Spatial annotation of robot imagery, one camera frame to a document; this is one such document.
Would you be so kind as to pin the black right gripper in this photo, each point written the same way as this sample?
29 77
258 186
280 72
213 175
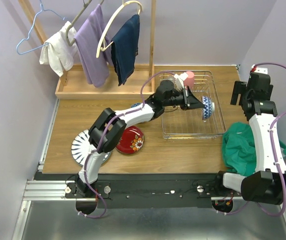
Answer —
239 87

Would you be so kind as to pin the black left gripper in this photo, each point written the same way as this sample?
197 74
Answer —
187 98

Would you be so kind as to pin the pink cup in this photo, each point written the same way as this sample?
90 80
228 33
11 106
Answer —
190 79

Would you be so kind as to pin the blue white patterned bowl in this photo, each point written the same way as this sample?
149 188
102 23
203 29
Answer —
209 107

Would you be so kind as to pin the red floral plate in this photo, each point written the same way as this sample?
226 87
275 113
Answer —
131 141

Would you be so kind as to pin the clear drinking glass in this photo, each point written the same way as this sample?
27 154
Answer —
172 79

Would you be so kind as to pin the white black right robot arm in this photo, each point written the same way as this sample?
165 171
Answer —
268 183

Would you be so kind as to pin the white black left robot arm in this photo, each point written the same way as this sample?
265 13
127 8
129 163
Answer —
106 132

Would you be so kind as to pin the wooden clothes rack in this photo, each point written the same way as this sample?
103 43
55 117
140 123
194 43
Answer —
73 85

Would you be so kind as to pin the green cloth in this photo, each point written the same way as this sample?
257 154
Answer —
244 152

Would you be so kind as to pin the navy blue cloth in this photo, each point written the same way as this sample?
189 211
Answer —
124 49

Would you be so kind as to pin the purple cloth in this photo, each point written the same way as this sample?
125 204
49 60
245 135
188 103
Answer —
87 39

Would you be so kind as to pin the white blue striped plate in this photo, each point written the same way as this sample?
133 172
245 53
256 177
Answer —
81 147

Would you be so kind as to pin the white cloth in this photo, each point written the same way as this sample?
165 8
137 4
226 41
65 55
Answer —
57 53

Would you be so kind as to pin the grey hanger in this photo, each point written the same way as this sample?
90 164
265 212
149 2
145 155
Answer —
76 23

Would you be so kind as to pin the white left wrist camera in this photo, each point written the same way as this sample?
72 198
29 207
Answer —
181 80

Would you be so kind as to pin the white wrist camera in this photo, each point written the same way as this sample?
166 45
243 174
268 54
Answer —
181 80
259 69

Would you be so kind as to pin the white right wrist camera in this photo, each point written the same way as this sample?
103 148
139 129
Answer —
259 69

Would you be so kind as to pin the metal wire dish rack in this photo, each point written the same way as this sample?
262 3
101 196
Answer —
188 124

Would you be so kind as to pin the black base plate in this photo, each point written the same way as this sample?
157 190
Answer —
164 190

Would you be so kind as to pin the aluminium rail frame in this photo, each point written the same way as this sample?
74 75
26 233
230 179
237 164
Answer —
50 215

